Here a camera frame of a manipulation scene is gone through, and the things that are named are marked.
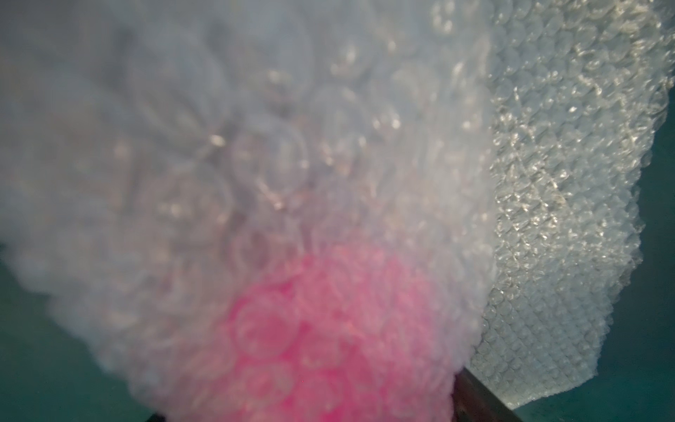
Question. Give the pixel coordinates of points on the bubble wrap sheet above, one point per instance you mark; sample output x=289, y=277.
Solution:
x=158, y=158

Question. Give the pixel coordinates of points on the pink plastic wine glass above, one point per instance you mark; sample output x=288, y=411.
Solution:
x=345, y=334

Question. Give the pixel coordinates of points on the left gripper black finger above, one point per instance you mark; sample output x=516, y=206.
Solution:
x=474, y=402

